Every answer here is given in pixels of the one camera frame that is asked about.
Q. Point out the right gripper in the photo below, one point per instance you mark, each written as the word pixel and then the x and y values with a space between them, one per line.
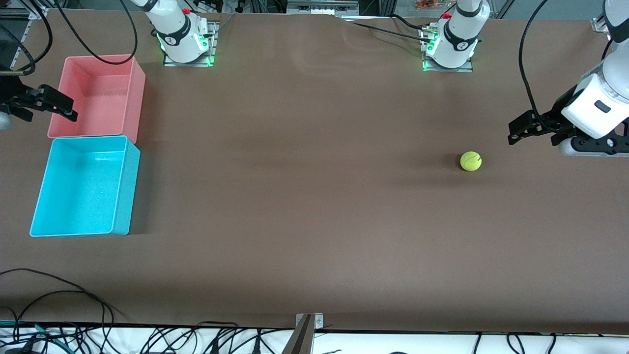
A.
pixel 11 91

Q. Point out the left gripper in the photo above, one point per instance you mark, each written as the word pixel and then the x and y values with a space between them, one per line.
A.
pixel 557 117

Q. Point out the yellow tennis ball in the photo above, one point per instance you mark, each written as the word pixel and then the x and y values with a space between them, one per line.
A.
pixel 471 161

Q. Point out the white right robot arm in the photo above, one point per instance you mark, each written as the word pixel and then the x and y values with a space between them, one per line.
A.
pixel 177 34

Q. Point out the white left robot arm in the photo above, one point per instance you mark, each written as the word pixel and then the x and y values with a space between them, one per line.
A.
pixel 457 39

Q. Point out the pink plastic bin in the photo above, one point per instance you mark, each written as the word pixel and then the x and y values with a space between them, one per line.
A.
pixel 103 98

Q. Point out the blue plastic bin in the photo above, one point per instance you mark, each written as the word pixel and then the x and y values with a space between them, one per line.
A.
pixel 83 196

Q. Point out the orange background object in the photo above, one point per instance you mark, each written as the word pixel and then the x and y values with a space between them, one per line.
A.
pixel 427 4

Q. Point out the black power plug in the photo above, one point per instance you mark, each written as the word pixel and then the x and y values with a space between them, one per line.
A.
pixel 214 347
pixel 256 345

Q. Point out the silver corner bracket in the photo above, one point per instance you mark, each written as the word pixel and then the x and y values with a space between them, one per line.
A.
pixel 38 13
pixel 600 24

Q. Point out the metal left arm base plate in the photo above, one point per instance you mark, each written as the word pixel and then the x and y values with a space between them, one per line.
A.
pixel 467 69

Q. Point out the silver aluminium rail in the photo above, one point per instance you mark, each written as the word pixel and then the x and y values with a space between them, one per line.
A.
pixel 322 7

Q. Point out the silver metal bracket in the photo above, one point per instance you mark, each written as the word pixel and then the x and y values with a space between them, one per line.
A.
pixel 318 322

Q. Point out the dark grey metal post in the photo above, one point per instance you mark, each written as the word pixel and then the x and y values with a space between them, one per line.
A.
pixel 300 341

